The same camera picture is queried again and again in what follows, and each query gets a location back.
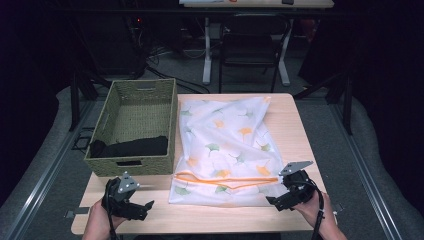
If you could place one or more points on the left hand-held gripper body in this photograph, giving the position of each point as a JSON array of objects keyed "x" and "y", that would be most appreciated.
[{"x": 124, "y": 203}]

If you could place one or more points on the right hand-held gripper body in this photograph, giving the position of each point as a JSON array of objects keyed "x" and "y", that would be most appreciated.
[{"x": 298, "y": 190}]

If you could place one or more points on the black cloth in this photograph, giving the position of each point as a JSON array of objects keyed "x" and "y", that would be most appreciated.
[{"x": 133, "y": 147}]

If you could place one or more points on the white leaf-print mesh laundry bag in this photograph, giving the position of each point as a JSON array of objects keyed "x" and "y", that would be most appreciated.
[{"x": 226, "y": 143}]

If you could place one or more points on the green woven basket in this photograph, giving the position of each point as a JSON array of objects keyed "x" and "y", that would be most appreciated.
[{"x": 140, "y": 116}]

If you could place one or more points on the person's right hand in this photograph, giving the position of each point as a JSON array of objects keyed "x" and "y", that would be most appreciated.
[{"x": 311, "y": 210}]

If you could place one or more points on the person's left hand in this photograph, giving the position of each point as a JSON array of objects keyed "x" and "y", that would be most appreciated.
[{"x": 100, "y": 218}]

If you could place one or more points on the black metal stand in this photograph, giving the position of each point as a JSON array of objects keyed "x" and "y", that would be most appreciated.
[{"x": 74, "y": 100}]

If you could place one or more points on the black chair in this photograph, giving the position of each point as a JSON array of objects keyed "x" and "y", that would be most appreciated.
[{"x": 248, "y": 50}]

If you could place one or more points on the white desk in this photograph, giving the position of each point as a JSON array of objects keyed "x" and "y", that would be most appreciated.
[{"x": 207, "y": 50}]

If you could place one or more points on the grey table bracket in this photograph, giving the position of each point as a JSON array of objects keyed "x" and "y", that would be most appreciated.
[
  {"x": 77, "y": 211},
  {"x": 338, "y": 208}
]

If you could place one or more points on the grey metal floor rail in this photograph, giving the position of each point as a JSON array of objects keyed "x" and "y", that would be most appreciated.
[
  {"x": 366, "y": 173},
  {"x": 43, "y": 180}
]

